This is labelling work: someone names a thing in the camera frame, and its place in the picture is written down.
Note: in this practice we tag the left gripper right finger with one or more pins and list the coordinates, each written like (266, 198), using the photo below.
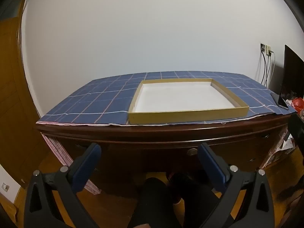
(246, 199)

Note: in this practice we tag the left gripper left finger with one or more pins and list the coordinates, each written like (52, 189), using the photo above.
(41, 209)

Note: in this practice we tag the wooden door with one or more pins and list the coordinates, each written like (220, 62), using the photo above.
(22, 145)

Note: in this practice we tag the red clutter item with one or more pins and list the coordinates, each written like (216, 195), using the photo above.
(298, 104)

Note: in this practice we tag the blue plaid tablecloth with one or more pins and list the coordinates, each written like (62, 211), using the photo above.
(98, 111)

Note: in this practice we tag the black television screen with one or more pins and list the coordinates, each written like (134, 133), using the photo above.
(292, 82)

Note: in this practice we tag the low wall socket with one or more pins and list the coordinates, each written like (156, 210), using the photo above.
(5, 187)

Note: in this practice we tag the wall power outlet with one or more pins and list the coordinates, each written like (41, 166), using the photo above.
(266, 49)

